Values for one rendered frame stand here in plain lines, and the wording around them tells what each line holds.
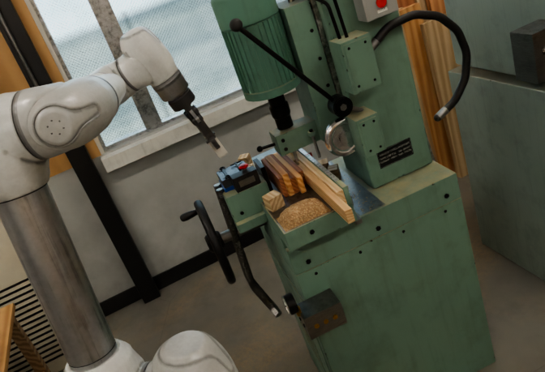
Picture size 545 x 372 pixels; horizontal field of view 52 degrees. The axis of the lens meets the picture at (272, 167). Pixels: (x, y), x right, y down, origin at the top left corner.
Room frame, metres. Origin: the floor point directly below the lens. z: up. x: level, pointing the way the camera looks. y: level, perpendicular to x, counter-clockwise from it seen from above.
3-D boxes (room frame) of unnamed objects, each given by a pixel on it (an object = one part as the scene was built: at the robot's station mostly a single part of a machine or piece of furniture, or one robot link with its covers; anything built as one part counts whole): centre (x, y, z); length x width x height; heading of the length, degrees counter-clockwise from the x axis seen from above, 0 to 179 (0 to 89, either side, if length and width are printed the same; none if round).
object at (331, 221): (1.60, 0.03, 0.87); 0.61 x 0.30 x 0.06; 10
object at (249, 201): (1.59, 0.11, 0.91); 0.15 x 0.14 x 0.09; 10
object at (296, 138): (1.61, -0.10, 1.03); 0.14 x 0.07 x 0.09; 100
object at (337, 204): (1.50, -0.10, 0.92); 0.54 x 0.02 x 0.04; 10
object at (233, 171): (1.58, 0.11, 0.99); 0.13 x 0.11 x 0.06; 10
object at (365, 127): (1.49, -0.29, 1.02); 0.09 x 0.07 x 0.12; 10
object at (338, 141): (1.51, -0.23, 1.02); 0.12 x 0.03 x 0.12; 100
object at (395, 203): (1.63, -0.20, 0.76); 0.57 x 0.45 x 0.09; 100
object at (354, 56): (1.50, -0.32, 1.23); 0.09 x 0.08 x 0.15; 100
